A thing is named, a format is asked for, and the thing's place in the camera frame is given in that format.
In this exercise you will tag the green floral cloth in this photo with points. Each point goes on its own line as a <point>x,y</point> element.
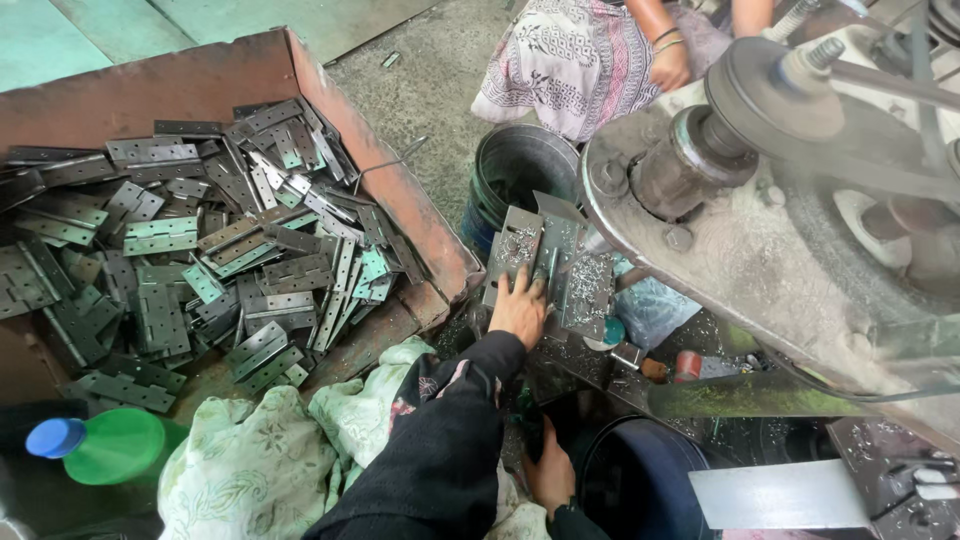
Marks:
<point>247,472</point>

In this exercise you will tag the person's right fingers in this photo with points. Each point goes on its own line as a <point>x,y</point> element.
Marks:
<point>547,439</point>

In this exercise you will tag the dark plastic bucket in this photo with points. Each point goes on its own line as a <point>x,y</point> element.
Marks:
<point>517,165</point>

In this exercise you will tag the green bottle with blue cap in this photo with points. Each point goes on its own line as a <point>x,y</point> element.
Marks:
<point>112,446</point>

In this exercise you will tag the grey folded metal hinge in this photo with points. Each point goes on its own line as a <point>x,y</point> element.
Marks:
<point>556,232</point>

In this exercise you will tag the grey hinge with metal shavings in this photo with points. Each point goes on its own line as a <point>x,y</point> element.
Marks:
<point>516,244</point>

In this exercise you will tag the person's left fingers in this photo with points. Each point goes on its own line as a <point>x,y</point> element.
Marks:
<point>523,281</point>

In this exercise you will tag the teal round cap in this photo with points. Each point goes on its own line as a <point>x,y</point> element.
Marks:
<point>613,330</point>

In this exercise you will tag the flat grey metal sheet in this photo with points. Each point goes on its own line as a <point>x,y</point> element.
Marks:
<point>780,495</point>

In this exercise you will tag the pile of grey metal hinges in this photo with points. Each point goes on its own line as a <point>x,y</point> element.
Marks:
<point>225,247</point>

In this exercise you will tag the rusty metal bin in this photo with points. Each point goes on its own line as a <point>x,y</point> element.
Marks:
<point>150,82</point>

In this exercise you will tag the person's right hand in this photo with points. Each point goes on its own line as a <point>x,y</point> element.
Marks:
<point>553,476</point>

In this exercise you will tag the green-stained metal lever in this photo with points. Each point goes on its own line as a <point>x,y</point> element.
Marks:
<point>750,396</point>

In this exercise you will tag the blue plastic bag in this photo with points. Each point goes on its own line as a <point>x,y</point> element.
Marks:
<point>654,311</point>

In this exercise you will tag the grey plate with metal shavings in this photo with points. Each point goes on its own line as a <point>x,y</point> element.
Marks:
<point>589,292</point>

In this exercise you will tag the dark metal machine table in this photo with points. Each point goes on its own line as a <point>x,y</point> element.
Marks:
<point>877,457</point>

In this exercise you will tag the dark blue drum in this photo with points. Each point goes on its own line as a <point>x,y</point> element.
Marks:
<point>637,484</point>

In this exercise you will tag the small metal scrap piece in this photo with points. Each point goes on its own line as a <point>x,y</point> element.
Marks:
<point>391,58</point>

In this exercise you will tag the person's left hand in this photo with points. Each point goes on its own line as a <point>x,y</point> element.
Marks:
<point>517,315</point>

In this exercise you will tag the small red cylinder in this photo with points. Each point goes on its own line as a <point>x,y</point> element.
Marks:
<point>688,366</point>

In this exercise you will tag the grey drilling machine with pulley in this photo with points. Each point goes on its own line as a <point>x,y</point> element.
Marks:
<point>750,262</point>

